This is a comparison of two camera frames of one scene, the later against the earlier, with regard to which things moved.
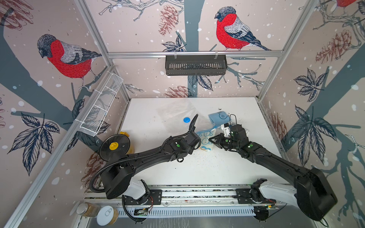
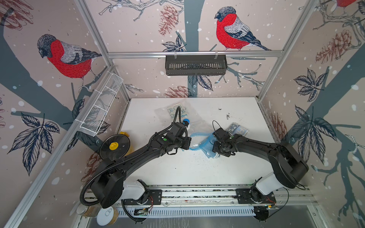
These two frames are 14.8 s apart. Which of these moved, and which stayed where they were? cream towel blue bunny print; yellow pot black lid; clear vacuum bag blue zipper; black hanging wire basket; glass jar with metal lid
Moved: cream towel blue bunny print; clear vacuum bag blue zipper
Stayed: glass jar with metal lid; yellow pot black lid; black hanging wire basket
